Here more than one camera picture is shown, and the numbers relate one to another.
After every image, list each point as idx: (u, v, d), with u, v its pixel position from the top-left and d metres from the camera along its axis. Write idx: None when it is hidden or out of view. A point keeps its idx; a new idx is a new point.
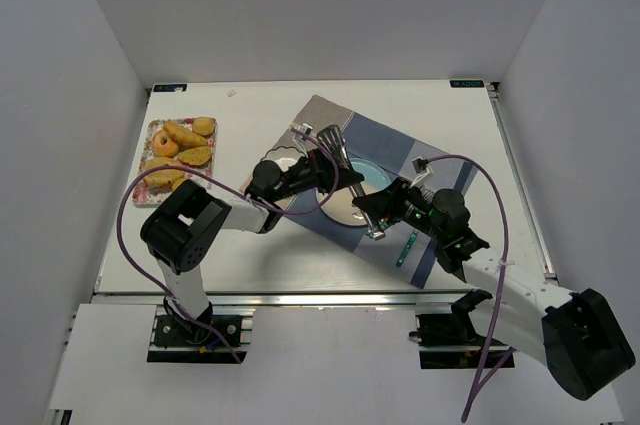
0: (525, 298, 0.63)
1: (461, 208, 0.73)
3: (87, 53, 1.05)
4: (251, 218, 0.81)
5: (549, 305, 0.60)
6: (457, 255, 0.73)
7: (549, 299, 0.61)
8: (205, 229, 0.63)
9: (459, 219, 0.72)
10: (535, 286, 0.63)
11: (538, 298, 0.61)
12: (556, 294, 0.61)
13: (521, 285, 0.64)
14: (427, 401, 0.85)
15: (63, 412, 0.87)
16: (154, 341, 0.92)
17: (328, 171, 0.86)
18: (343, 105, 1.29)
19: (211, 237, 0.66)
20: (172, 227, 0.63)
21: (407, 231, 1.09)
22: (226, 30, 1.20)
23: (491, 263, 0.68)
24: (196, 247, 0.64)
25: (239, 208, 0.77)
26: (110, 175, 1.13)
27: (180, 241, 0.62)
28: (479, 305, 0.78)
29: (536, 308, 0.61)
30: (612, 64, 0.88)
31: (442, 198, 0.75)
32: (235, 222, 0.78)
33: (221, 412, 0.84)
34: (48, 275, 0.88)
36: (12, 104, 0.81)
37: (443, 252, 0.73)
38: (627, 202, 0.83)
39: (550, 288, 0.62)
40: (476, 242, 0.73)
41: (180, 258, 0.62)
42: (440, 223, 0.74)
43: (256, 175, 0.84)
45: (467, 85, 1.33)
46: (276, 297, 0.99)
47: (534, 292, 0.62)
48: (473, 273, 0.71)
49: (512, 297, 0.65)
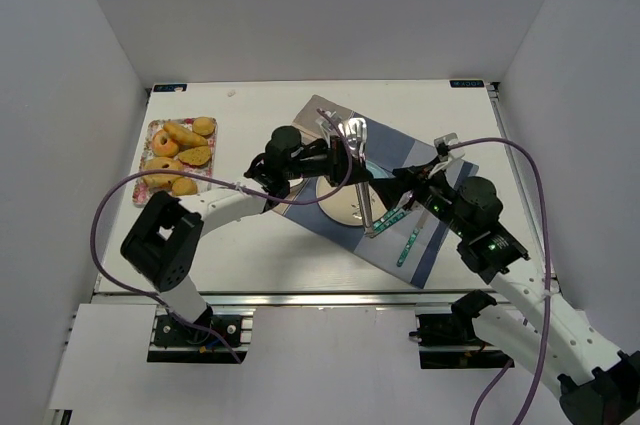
0: (569, 346, 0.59)
1: (494, 200, 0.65)
3: (86, 52, 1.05)
4: (243, 208, 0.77)
5: (596, 366, 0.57)
6: (486, 253, 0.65)
7: (597, 357, 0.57)
8: (178, 248, 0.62)
9: (490, 212, 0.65)
10: (580, 333, 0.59)
11: (585, 353, 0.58)
12: (605, 349, 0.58)
13: (567, 330, 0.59)
14: (427, 401, 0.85)
15: (63, 412, 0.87)
16: (154, 341, 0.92)
17: (343, 166, 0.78)
18: (343, 105, 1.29)
19: (188, 252, 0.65)
20: (147, 247, 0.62)
21: (407, 231, 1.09)
22: (226, 30, 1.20)
23: (531, 287, 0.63)
24: (174, 265, 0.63)
25: (221, 208, 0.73)
26: (109, 174, 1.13)
27: (156, 263, 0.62)
28: (482, 312, 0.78)
29: (580, 363, 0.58)
30: (613, 65, 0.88)
31: (469, 187, 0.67)
32: (224, 216, 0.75)
33: (221, 412, 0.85)
34: (49, 275, 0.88)
36: (12, 104, 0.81)
37: (471, 248, 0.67)
38: (627, 203, 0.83)
39: (598, 340, 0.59)
40: (510, 243, 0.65)
41: (158, 279, 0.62)
42: (467, 215, 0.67)
43: (275, 137, 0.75)
45: (467, 85, 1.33)
46: (291, 297, 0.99)
47: (579, 342, 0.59)
48: (502, 285, 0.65)
49: (552, 336, 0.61)
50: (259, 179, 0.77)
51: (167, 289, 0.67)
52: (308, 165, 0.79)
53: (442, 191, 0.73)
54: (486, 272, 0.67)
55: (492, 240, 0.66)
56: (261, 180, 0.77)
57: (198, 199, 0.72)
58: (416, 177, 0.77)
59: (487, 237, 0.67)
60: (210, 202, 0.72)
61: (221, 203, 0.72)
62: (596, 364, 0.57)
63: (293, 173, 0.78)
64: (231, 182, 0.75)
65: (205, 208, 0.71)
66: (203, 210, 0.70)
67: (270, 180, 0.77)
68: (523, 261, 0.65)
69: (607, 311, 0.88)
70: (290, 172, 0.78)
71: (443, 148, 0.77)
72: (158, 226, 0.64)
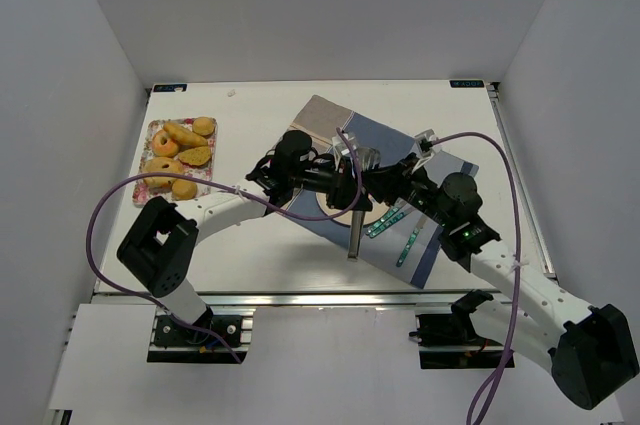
0: (541, 307, 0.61)
1: (472, 193, 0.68)
3: (86, 52, 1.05)
4: (243, 211, 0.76)
5: (567, 320, 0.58)
6: (464, 242, 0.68)
7: (567, 312, 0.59)
8: (173, 256, 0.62)
9: (470, 206, 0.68)
10: (550, 294, 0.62)
11: (556, 310, 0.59)
12: (575, 305, 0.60)
13: (536, 291, 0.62)
14: (428, 400, 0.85)
15: (63, 412, 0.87)
16: (154, 341, 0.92)
17: (347, 188, 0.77)
18: (343, 105, 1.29)
19: (183, 258, 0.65)
20: (143, 252, 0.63)
21: (407, 231, 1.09)
22: (226, 30, 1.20)
23: (503, 261, 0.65)
24: (169, 272, 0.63)
25: (218, 214, 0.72)
26: (109, 174, 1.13)
27: (152, 269, 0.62)
28: (480, 306, 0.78)
29: (552, 320, 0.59)
30: (613, 65, 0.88)
31: (451, 181, 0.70)
32: (222, 221, 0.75)
33: (221, 412, 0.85)
34: (48, 275, 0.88)
36: (12, 105, 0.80)
37: (450, 239, 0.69)
38: (627, 203, 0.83)
39: (568, 298, 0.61)
40: (485, 231, 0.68)
41: (153, 285, 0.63)
42: (448, 208, 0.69)
43: (285, 142, 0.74)
45: (467, 85, 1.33)
46: (294, 297, 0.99)
47: (550, 302, 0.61)
48: (479, 267, 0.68)
49: (526, 302, 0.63)
50: (261, 181, 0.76)
51: (163, 294, 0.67)
52: (310, 176, 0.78)
53: (426, 186, 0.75)
54: (465, 260, 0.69)
55: (468, 229, 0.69)
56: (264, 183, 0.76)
57: (195, 205, 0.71)
58: (406, 176, 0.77)
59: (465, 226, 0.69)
60: (207, 208, 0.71)
61: (218, 209, 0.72)
62: (567, 318, 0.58)
63: (295, 181, 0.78)
64: (231, 186, 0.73)
65: (201, 214, 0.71)
66: (200, 216, 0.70)
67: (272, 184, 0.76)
68: (495, 242, 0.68)
69: None
70: (293, 180, 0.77)
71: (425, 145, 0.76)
72: (153, 232, 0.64)
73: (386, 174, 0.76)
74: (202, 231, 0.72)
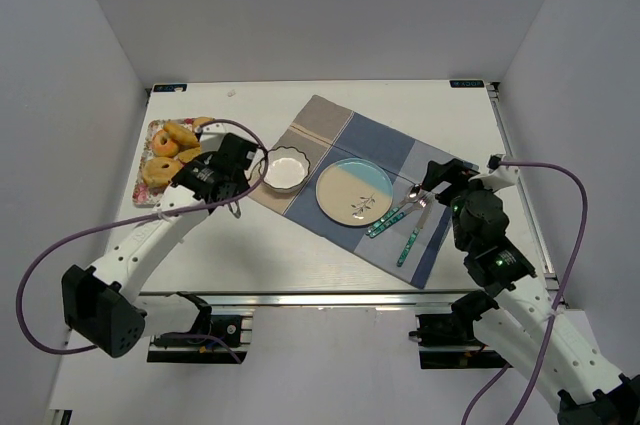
0: (571, 366, 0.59)
1: (501, 216, 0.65)
3: (86, 52, 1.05)
4: (177, 233, 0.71)
5: (597, 388, 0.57)
6: (492, 269, 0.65)
7: (598, 379, 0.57)
8: (112, 324, 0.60)
9: (496, 227, 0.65)
10: (582, 354, 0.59)
11: (587, 375, 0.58)
12: (606, 371, 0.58)
13: (569, 348, 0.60)
14: (427, 400, 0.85)
15: (63, 412, 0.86)
16: (154, 341, 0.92)
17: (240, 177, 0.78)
18: (343, 106, 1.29)
19: (128, 319, 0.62)
20: (85, 330, 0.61)
21: (407, 231, 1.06)
22: (225, 29, 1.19)
23: (536, 305, 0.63)
24: (121, 336, 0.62)
25: (146, 256, 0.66)
26: (109, 174, 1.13)
27: (103, 343, 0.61)
28: (484, 315, 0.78)
29: (582, 385, 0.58)
30: (612, 65, 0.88)
31: (475, 201, 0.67)
32: (155, 257, 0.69)
33: (221, 412, 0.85)
34: (49, 275, 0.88)
36: (12, 105, 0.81)
37: (477, 263, 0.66)
38: (627, 203, 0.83)
39: (600, 361, 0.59)
40: (518, 261, 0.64)
41: (113, 352, 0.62)
42: (472, 227, 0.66)
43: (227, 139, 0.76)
45: (466, 85, 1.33)
46: (278, 297, 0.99)
47: (581, 363, 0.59)
48: (509, 302, 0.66)
49: (551, 350, 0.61)
50: (193, 179, 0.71)
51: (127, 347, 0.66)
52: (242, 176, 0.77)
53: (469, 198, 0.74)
54: (492, 287, 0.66)
55: (499, 255, 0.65)
56: (193, 181, 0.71)
57: (116, 257, 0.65)
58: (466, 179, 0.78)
59: (494, 251, 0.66)
60: (131, 255, 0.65)
61: (142, 252, 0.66)
62: (597, 387, 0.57)
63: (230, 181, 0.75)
64: (151, 214, 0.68)
65: (126, 265, 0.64)
66: (126, 268, 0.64)
67: (203, 184, 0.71)
68: (530, 279, 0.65)
69: (607, 311, 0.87)
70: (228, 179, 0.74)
71: (494, 162, 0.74)
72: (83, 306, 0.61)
73: (442, 173, 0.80)
74: (133, 283, 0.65)
